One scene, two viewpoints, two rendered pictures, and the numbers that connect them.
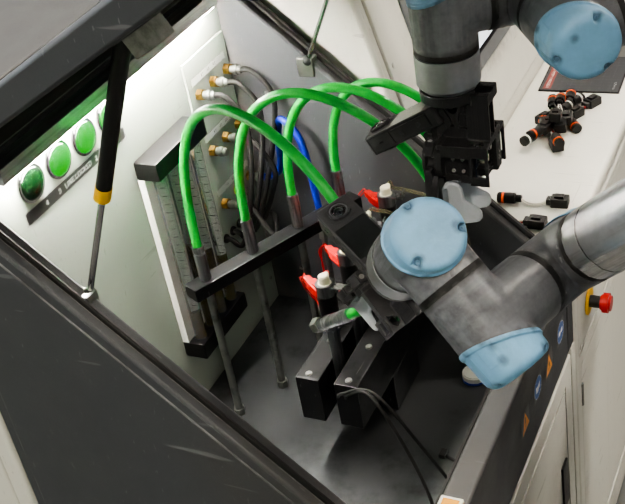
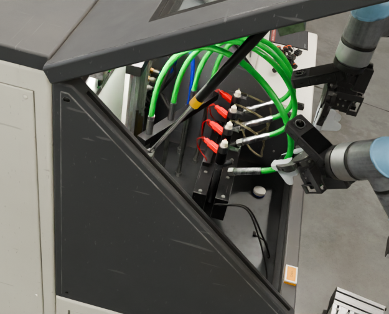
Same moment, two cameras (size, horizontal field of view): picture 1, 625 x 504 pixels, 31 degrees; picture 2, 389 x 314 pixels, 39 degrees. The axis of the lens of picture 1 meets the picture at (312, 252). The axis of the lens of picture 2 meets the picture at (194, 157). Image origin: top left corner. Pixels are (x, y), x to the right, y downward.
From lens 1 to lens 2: 65 cm
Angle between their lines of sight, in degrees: 22
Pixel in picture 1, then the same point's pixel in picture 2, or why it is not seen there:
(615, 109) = (309, 58)
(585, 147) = not seen: hidden behind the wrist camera
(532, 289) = not seen: outside the picture
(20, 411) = (71, 211)
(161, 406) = (180, 220)
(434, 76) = (355, 57)
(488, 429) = (295, 228)
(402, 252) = not seen: outside the picture
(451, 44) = (371, 42)
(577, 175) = (302, 92)
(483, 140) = (360, 92)
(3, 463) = (41, 236)
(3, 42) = not seen: outside the picture
